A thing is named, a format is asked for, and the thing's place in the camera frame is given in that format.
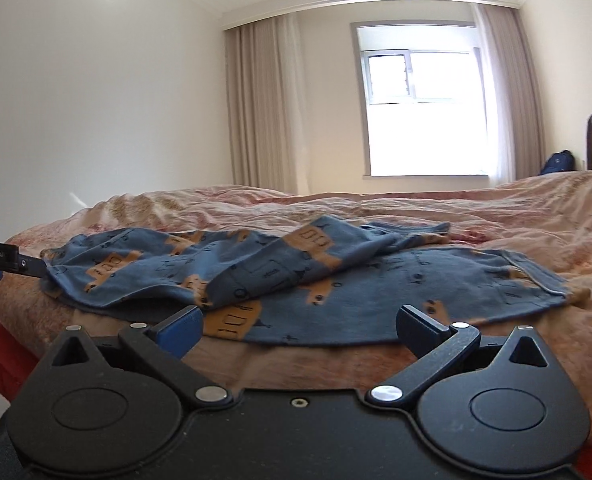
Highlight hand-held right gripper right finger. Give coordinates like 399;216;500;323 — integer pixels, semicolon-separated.
365;304;553;407

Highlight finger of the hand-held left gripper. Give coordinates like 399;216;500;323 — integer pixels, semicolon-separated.
18;255;45;279

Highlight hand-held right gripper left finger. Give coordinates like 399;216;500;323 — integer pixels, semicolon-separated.
50;304;231;409

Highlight blue patterned pants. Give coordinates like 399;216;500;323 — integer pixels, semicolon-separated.
41;214;572;349

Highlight beige and red floral duvet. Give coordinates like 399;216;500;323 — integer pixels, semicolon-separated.
0;170;592;453

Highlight window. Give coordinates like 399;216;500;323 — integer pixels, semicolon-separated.
350;20;492;179

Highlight blue backpack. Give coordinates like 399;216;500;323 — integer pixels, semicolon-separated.
540;149;576;177

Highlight beige curtain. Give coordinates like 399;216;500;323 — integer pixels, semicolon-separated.
470;2;548;184
223;12;311;197

